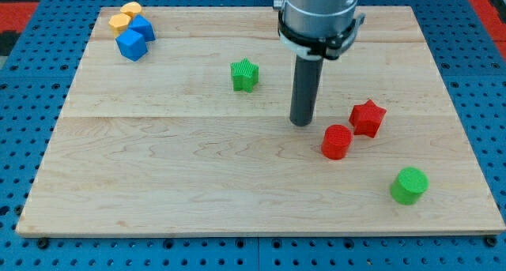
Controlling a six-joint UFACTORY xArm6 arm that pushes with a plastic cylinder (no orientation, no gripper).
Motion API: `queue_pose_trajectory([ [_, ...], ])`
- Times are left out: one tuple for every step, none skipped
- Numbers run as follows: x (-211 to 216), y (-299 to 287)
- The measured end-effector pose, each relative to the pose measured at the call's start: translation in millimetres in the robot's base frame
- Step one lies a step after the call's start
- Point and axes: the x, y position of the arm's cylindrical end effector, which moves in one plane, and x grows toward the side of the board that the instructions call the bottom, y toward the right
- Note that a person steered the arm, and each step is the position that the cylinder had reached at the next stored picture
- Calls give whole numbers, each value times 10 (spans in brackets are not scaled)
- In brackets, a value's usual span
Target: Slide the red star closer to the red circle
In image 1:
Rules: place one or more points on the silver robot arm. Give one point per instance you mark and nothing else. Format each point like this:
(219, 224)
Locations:
(317, 29)

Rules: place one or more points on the green star block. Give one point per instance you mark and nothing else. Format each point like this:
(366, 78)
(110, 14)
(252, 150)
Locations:
(245, 75)

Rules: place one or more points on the red star block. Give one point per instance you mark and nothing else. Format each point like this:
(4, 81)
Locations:
(367, 118)

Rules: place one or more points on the wooden board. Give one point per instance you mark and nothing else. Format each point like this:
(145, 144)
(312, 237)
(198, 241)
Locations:
(164, 147)

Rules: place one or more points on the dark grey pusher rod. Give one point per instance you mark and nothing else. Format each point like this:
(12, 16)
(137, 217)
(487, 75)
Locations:
(305, 87)

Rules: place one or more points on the red cylinder block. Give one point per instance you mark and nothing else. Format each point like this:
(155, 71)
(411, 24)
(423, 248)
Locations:
(336, 142)

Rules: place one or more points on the front blue cube block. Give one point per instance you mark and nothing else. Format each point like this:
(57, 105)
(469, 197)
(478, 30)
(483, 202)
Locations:
(131, 45)

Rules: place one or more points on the blue cube block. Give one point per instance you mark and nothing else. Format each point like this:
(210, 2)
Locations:
(131, 45)
(143, 26)

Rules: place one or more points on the rear blue cube block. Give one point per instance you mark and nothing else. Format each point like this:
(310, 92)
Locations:
(143, 26)

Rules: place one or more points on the green cylinder block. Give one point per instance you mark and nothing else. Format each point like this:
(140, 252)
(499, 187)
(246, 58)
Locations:
(409, 185)

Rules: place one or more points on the rear yellow hexagon block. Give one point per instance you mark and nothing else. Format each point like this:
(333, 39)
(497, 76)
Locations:
(132, 9)

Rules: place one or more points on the yellow hexagon block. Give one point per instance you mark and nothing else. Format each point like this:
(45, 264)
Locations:
(132, 9)
(119, 23)

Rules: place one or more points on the front yellow hexagon block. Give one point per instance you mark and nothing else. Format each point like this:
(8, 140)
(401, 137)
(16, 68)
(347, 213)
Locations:
(119, 23)

